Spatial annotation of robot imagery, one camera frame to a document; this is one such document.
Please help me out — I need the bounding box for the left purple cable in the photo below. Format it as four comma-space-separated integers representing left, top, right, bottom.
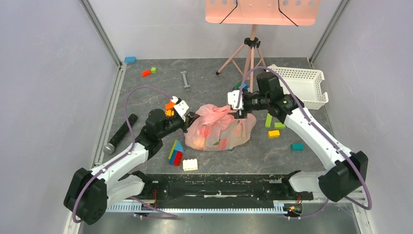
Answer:
71, 86, 175, 224

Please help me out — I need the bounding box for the pink music stand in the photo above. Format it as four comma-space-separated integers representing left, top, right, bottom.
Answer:
205, 0, 320, 76

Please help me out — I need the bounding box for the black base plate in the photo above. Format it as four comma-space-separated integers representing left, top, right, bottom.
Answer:
137, 172, 314, 209

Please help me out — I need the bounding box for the white plastic basket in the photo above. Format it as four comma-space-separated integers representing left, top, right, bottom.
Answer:
269, 64, 329, 110

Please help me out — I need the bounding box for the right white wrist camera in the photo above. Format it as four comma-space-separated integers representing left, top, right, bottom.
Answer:
227, 90, 244, 111

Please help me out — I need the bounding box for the yellow orange toy car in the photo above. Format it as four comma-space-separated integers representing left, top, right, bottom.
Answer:
165, 109, 175, 117

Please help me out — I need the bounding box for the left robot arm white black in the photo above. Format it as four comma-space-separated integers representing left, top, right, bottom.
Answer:
63, 109, 199, 225

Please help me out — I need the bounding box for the yellow toy brick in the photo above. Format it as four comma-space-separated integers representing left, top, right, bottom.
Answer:
267, 130, 281, 138

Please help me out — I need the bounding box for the long light green brick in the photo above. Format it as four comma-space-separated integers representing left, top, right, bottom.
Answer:
264, 113, 273, 128

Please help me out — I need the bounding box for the multicolour stacked brick block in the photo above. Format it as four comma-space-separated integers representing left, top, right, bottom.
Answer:
168, 140, 184, 166

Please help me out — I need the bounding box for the teal toy brick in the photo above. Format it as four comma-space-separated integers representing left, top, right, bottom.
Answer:
291, 143, 304, 151

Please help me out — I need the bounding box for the cream white toy brick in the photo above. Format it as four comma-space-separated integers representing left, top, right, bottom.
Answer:
182, 159, 198, 171

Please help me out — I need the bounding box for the orange curved toy piece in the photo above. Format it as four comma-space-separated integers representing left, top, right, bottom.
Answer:
165, 100, 176, 111

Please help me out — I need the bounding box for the grey toy bar piece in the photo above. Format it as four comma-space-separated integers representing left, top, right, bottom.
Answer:
181, 71, 190, 90

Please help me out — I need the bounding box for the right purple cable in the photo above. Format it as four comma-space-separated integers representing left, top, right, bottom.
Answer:
237, 66, 373, 211

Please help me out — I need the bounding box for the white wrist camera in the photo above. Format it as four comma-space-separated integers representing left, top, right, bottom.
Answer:
171, 96, 189, 121
227, 90, 244, 111

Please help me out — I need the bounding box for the purple cable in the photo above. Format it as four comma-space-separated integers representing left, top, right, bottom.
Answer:
71, 86, 175, 224
237, 66, 373, 211

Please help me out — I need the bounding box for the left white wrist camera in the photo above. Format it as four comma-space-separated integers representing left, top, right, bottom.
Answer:
171, 96, 189, 121

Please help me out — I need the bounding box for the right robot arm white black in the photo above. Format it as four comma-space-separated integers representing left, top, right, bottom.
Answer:
227, 70, 368, 202

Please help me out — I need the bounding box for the green blue grey brick stack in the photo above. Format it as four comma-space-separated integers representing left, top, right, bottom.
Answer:
232, 82, 249, 91

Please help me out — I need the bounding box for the red arch toy brick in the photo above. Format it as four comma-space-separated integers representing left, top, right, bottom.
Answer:
141, 70, 152, 77

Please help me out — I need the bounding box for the blue toy brick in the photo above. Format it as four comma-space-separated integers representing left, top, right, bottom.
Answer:
124, 56, 136, 64

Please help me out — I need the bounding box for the pink plastic bag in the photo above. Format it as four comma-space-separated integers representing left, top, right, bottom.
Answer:
184, 104, 256, 151

